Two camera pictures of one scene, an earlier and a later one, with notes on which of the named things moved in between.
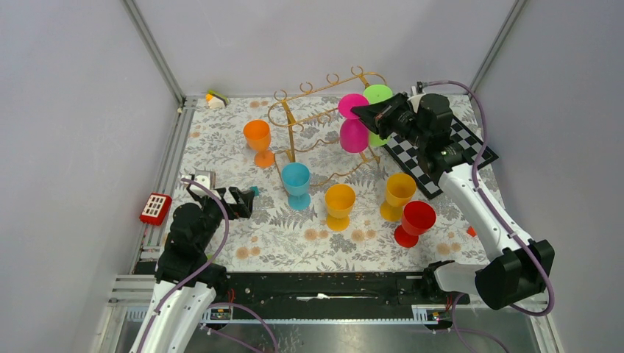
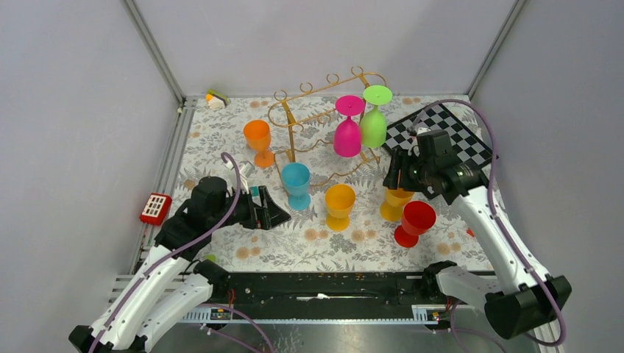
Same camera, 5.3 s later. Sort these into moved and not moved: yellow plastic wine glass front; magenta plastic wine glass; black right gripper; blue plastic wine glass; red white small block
Moved: black right gripper; magenta plastic wine glass
Not moved: blue plastic wine glass; red white small block; yellow plastic wine glass front
